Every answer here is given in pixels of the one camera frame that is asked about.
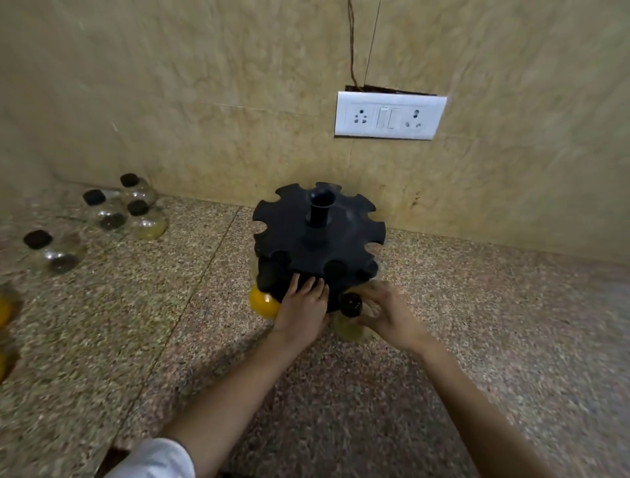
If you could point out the person's left hand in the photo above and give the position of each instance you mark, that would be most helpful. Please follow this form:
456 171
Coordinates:
301 315

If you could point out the person's right hand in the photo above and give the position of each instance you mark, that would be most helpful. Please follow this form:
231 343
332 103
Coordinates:
396 320

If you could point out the person's right thumb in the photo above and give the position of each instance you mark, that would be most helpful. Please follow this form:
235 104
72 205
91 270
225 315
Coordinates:
365 321

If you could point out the person's left middle finger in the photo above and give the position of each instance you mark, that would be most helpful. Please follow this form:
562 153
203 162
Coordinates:
319 291

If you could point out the person's left little finger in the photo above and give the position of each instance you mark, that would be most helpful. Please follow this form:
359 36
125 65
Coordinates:
294 284

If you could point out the clear spice jar black lid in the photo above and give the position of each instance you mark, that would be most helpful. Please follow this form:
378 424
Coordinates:
106 211
147 221
140 191
350 305
56 253

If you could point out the black rotating spice rack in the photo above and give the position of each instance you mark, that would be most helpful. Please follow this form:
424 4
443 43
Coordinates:
315 241

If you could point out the person's right forearm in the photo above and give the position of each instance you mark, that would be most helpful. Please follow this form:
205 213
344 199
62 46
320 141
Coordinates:
477 413

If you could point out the person's left forearm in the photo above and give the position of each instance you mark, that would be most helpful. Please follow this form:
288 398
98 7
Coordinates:
231 399

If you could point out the yellow spice jar black lid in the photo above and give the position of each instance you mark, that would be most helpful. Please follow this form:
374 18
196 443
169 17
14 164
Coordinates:
263 303

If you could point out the white electrical switchboard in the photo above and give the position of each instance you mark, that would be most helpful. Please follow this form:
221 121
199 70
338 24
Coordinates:
389 115

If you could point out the white shirt sleeve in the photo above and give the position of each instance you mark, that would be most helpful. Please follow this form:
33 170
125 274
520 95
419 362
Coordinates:
155 460

